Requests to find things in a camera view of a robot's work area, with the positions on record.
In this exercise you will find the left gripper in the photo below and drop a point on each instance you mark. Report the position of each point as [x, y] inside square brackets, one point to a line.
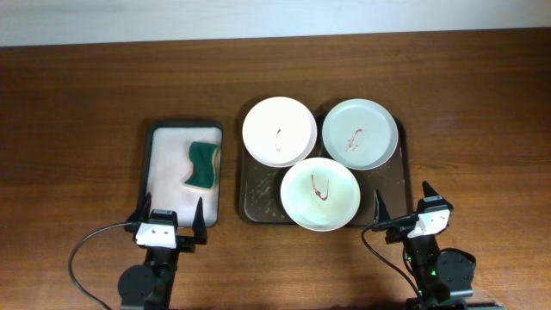
[187, 244]

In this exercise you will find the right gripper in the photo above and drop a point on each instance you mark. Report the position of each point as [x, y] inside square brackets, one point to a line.
[397, 232]

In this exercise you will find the green and yellow sponge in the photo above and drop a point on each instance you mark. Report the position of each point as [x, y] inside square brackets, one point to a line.
[202, 157]

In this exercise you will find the pale green plate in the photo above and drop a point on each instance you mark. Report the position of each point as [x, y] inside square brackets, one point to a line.
[360, 134]

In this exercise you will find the cream white plate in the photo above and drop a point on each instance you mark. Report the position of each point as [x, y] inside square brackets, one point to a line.
[320, 194]

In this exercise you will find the pinkish white plate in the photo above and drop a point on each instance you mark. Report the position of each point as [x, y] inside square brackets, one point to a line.
[279, 131]

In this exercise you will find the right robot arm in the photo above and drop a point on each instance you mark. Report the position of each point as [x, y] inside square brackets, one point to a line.
[440, 278]

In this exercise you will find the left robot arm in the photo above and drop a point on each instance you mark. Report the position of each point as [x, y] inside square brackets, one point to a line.
[149, 285]

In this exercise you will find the small black tray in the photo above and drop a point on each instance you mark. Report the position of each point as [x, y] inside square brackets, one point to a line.
[146, 172]

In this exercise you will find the large brown serving tray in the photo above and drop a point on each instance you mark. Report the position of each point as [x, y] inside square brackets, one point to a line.
[260, 184]

